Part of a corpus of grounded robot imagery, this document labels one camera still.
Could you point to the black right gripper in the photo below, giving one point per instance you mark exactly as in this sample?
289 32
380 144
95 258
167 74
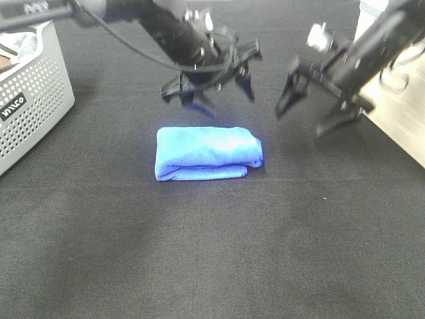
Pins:
344 74

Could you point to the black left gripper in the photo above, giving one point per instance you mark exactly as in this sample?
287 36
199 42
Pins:
205 60

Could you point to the blue microfiber towel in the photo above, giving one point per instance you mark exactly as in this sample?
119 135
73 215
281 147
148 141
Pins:
205 153

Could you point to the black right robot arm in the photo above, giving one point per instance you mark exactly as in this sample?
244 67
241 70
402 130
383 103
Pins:
405 20

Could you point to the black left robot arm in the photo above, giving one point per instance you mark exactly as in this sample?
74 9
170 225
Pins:
21 14

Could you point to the white plastic storage bin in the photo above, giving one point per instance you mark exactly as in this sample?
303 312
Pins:
397 92

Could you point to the grey perforated laundry basket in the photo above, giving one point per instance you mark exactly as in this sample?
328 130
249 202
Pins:
35 94

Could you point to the grey towel in basket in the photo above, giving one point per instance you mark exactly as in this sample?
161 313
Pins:
18 46

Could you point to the brown towel in basket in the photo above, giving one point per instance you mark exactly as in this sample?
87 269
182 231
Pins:
5 64

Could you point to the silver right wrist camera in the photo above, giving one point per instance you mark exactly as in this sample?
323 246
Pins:
319 38

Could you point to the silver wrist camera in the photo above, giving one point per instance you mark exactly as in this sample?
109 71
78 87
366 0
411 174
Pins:
200 20
319 38

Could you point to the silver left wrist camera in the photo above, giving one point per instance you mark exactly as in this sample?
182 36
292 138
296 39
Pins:
200 20

